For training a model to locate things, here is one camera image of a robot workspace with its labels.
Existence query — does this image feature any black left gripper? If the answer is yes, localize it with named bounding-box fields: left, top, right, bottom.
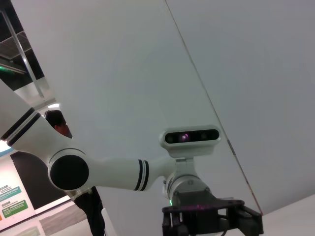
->
left=161, top=190, right=264, bottom=236

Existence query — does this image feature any dark-haired person in black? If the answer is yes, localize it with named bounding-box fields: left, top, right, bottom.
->
left=44, top=110, right=106, bottom=236

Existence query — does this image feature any silver ceiling pole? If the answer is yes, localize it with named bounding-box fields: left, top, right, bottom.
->
left=0, top=0, right=45, bottom=98

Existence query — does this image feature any black wall panel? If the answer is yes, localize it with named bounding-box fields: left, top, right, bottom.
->
left=11, top=150, right=72, bottom=211

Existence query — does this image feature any green wall sign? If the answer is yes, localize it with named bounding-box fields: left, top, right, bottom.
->
left=1, top=200, right=28, bottom=217
left=0, top=185, right=24, bottom=201

